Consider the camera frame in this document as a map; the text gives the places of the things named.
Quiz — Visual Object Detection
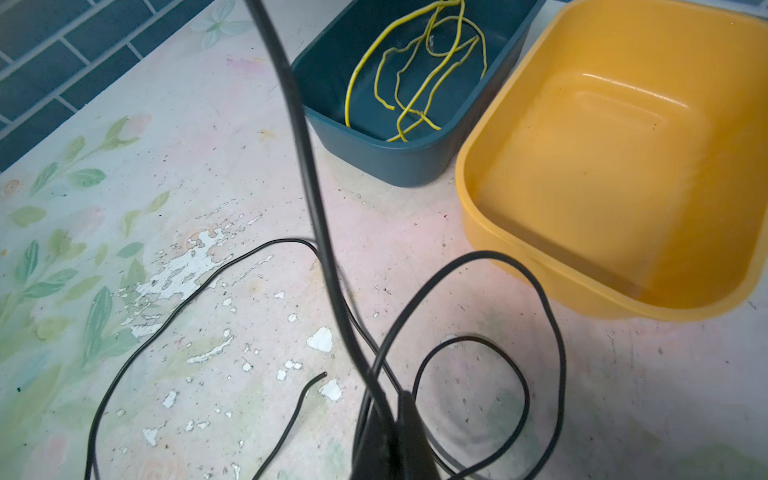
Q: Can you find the black long cable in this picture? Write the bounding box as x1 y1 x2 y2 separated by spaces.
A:
83 0 568 480

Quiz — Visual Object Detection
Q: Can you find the dark teal plastic bin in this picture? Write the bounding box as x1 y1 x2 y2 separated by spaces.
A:
293 1 542 187

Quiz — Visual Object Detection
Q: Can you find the yellow plastic bin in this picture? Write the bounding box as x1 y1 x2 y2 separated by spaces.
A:
456 1 767 322

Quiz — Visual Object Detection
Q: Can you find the yellow thin cable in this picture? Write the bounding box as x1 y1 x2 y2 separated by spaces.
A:
344 0 488 144

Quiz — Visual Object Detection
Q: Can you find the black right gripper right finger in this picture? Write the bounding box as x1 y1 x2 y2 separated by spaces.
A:
397 391 440 480

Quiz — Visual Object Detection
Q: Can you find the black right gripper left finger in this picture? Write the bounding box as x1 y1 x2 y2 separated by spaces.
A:
350 408 399 480

